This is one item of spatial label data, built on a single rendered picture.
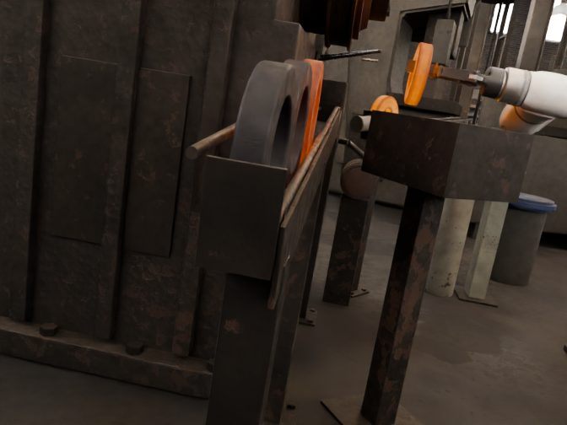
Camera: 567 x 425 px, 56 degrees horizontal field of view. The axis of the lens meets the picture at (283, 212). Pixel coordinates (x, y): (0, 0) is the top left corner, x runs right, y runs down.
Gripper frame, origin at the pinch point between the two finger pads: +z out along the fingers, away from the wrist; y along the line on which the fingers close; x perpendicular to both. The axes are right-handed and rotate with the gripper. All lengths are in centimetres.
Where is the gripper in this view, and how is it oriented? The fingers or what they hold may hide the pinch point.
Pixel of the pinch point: (420, 67)
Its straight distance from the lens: 145.8
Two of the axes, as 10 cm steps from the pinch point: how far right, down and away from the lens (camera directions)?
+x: 2.0, -9.6, -2.2
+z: -9.7, -2.3, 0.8
